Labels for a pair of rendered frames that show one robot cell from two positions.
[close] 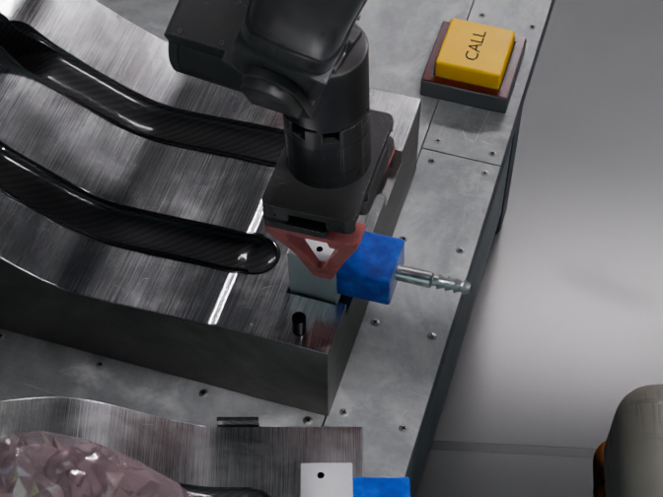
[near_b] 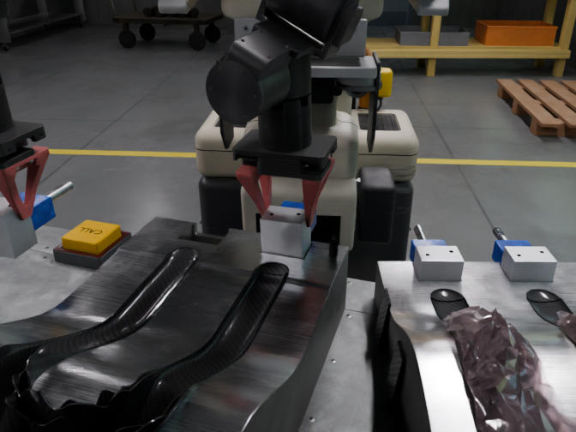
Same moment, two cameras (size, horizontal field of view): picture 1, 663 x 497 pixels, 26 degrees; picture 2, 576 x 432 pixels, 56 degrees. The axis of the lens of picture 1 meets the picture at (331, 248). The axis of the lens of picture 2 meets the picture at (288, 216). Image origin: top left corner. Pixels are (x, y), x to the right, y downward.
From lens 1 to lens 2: 100 cm
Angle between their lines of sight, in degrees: 68
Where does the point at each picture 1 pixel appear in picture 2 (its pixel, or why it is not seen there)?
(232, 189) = (210, 283)
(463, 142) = not seen: hidden behind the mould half
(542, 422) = not seen: outside the picture
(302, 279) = (304, 240)
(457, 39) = (81, 236)
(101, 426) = (427, 332)
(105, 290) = (298, 342)
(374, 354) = not seen: hidden behind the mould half
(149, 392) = (335, 388)
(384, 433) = (353, 289)
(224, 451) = (407, 308)
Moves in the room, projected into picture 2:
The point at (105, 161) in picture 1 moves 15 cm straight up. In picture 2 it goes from (165, 343) to (145, 191)
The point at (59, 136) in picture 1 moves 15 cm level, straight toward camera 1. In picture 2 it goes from (141, 354) to (313, 324)
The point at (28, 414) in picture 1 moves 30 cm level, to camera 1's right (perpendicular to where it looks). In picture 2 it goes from (434, 363) to (383, 208)
